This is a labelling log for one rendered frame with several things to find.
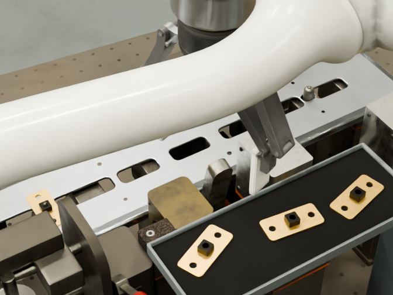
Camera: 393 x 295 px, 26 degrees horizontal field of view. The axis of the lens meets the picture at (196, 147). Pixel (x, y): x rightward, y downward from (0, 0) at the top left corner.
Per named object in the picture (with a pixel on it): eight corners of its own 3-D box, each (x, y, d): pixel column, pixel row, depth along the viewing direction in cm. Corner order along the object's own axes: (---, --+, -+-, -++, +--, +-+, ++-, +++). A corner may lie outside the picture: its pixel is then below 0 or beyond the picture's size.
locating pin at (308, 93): (308, 98, 160) (310, 81, 157) (314, 104, 159) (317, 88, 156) (299, 102, 160) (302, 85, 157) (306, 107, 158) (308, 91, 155)
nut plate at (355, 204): (362, 174, 122) (364, 168, 121) (385, 188, 120) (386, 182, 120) (327, 207, 118) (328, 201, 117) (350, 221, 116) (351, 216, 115)
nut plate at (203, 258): (210, 224, 116) (210, 219, 115) (234, 236, 114) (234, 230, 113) (175, 266, 111) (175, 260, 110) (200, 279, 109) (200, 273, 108)
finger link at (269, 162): (269, 130, 90) (293, 142, 89) (266, 163, 94) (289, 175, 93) (261, 137, 90) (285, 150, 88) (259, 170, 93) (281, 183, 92)
